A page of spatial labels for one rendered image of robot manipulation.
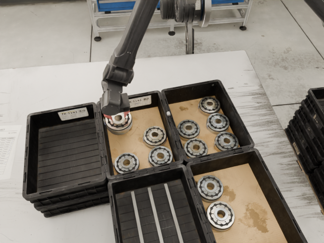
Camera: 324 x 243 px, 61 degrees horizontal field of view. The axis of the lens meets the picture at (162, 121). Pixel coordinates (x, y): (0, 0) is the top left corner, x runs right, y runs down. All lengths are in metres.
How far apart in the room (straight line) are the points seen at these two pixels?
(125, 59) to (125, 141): 0.51
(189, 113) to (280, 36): 2.29
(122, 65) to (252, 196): 0.71
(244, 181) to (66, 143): 0.79
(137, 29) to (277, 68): 2.37
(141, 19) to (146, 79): 0.93
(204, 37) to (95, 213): 2.42
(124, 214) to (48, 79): 1.02
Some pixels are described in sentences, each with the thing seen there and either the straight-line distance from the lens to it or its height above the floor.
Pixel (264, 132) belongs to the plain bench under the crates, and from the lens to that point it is 1.51.
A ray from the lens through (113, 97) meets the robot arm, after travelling 0.85.
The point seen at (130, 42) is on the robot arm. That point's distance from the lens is 0.79.
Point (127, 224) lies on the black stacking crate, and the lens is 1.08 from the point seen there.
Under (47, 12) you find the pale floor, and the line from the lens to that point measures 3.87.
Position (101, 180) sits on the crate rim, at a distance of 1.05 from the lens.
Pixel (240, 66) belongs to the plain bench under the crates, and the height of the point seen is 0.70.
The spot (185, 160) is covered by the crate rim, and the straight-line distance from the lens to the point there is 1.07.
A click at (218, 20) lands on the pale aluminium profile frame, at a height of 0.13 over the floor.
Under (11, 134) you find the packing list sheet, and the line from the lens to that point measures 1.60.
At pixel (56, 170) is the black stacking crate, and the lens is 1.24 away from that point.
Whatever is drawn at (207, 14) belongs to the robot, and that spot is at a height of 1.14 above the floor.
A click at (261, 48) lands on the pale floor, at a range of 3.20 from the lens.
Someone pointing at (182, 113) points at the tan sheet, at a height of 0.83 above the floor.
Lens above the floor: 1.86
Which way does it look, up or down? 53 degrees down
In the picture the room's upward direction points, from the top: straight up
